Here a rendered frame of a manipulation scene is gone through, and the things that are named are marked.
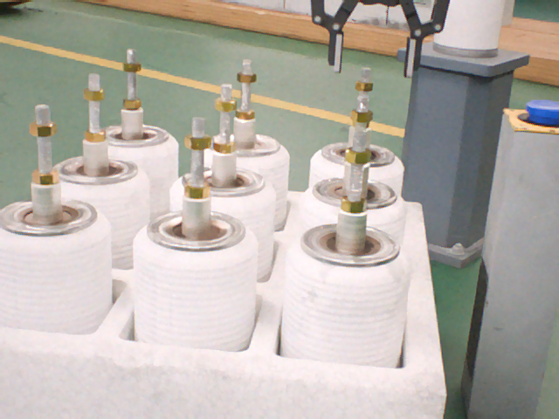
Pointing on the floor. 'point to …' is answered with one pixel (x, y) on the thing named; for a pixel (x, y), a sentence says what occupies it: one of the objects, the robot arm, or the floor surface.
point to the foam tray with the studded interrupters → (224, 362)
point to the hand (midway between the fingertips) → (373, 60)
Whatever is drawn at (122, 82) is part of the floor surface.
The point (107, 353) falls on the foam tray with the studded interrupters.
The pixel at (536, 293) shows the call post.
